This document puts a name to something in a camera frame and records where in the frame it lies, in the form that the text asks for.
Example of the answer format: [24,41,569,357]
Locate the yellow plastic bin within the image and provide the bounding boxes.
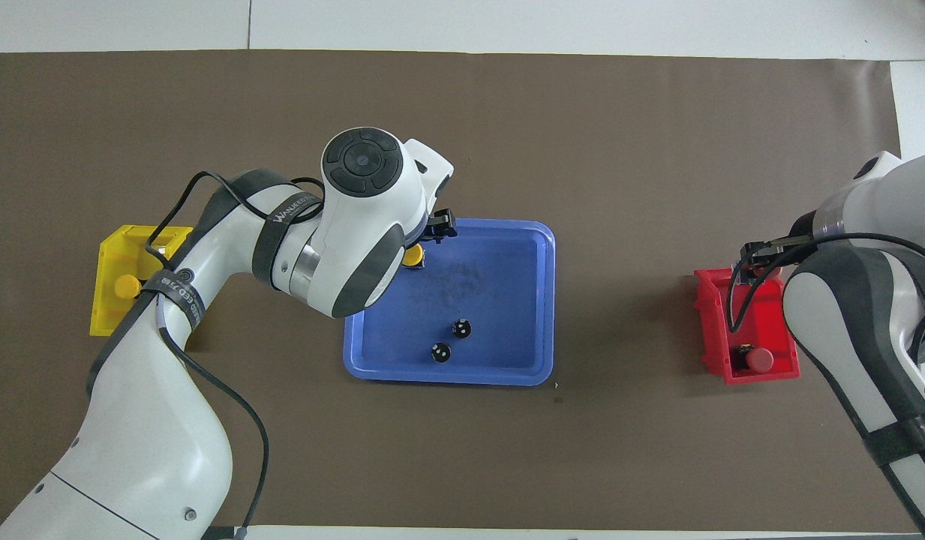
[89,224,195,338]

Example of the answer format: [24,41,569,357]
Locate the red plastic bin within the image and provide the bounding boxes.
[692,266,801,386]

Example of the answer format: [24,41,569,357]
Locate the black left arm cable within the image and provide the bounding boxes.
[86,171,328,540]

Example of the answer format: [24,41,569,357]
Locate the brown table mat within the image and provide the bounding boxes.
[0,49,925,533]

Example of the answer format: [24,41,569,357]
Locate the blue plastic tray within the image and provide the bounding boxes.
[343,217,557,387]

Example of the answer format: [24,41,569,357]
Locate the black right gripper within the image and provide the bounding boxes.
[740,235,817,285]

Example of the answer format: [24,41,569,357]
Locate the red push button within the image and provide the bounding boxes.
[734,345,775,374]

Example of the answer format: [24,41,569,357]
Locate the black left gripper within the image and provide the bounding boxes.
[416,208,459,247]

